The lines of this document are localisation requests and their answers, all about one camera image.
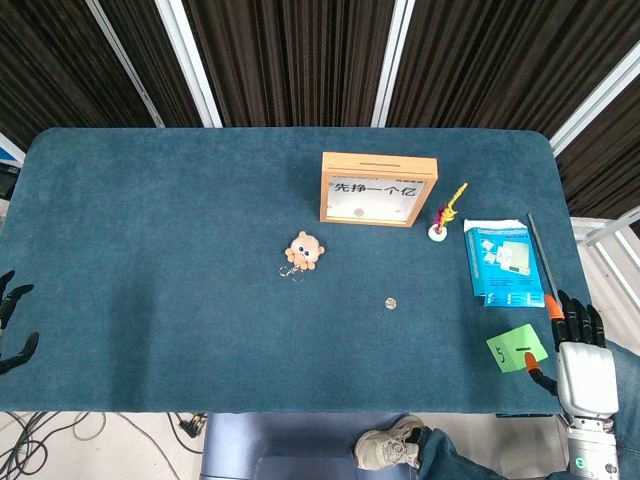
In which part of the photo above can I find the plush octopus keychain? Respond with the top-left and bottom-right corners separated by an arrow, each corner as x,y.
277,230 -> 326,284

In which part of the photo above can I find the green paper cube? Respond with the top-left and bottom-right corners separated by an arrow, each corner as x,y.
485,323 -> 549,375

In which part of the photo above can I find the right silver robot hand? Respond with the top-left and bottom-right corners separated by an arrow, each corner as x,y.
522,289 -> 619,417

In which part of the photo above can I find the blue table cloth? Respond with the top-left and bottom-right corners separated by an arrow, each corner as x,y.
0,126 -> 612,417

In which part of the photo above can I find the beige sneaker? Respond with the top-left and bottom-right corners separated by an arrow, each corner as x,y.
354,414 -> 426,471

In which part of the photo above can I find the blue white board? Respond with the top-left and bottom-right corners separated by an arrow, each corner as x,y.
0,131 -> 26,169

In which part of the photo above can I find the grey floor cable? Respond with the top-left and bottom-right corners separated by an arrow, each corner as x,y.
29,412 -> 184,480

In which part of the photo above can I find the blue denim jeans leg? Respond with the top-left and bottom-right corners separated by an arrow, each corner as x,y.
417,427 -> 571,480
607,339 -> 640,480

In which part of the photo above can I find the white metal frame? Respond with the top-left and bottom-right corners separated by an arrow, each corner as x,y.
571,207 -> 640,306

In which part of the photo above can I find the long grey metal rod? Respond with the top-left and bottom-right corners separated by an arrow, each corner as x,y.
526,213 -> 560,302

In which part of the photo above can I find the white partition post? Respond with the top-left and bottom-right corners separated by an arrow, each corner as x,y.
153,0 -> 224,128
370,0 -> 416,128
548,47 -> 640,156

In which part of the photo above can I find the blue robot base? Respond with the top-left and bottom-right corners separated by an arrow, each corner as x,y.
199,412 -> 417,480

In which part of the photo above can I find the wooden framed money box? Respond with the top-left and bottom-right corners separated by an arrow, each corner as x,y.
318,151 -> 439,228

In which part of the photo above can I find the colourful feather shuttlecock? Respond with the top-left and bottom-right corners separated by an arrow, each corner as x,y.
427,182 -> 470,245

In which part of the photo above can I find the black floor cable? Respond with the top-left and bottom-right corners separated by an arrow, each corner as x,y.
0,412 -> 51,480

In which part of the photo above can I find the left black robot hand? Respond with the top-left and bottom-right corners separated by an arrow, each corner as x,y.
0,269 -> 40,376

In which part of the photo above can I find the black power plug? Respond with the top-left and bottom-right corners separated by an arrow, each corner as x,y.
167,412 -> 207,454

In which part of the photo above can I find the thin grey partition post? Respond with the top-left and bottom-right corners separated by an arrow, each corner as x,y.
83,0 -> 166,128

